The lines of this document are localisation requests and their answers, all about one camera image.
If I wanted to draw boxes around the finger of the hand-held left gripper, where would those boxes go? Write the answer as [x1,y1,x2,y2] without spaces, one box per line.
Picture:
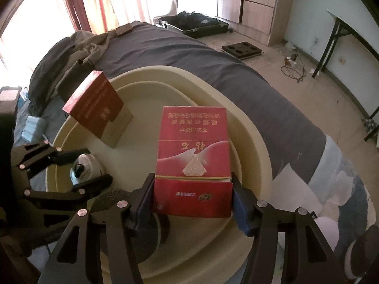
[23,174,114,211]
[11,141,93,182]

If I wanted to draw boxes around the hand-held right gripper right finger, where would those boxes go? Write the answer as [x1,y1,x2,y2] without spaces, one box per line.
[231,172,345,284]

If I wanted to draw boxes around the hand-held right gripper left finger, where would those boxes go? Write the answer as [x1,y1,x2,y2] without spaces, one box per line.
[37,172,157,284]

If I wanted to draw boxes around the red and beige cigarette box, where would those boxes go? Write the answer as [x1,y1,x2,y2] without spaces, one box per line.
[62,70,134,149]

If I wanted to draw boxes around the red cigarette pack diamond print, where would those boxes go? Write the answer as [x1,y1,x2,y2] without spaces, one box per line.
[152,106,234,218]

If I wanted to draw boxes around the cream plastic basin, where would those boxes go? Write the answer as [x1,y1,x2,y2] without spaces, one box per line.
[44,66,274,284]

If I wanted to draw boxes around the light blue tissue pack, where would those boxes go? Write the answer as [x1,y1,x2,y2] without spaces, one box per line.
[23,116,48,142]

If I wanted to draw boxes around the white cloth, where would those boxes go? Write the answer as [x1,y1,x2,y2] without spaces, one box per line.
[277,164,324,215]

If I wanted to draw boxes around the dark grey clothing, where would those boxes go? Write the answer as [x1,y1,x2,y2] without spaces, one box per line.
[30,37,77,116]

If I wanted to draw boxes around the beige clothing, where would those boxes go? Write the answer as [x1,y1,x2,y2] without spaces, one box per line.
[59,31,113,95]

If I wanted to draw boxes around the small brown box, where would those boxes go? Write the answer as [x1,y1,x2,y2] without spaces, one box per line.
[115,24,134,37]

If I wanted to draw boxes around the bed with grey sheet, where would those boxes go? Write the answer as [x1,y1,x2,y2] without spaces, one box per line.
[28,21,329,184]

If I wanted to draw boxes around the pink curtain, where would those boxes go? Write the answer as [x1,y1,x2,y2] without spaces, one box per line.
[68,0,119,34]

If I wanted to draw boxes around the dark basket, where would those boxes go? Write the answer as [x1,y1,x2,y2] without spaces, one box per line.
[363,118,379,142]

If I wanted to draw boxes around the black foam tray with holes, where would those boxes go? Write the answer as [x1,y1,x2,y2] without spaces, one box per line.
[221,42,263,61]

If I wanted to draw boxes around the black open suitcase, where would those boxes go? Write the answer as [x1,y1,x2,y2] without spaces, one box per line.
[156,11,231,39]

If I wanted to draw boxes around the wooden wardrobe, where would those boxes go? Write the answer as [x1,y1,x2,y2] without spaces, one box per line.
[184,0,289,46]

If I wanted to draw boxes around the black-legged folding table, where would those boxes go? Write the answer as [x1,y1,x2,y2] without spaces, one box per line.
[312,9,379,148]

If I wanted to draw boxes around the black cable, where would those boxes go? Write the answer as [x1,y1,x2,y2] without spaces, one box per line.
[281,55,307,83]

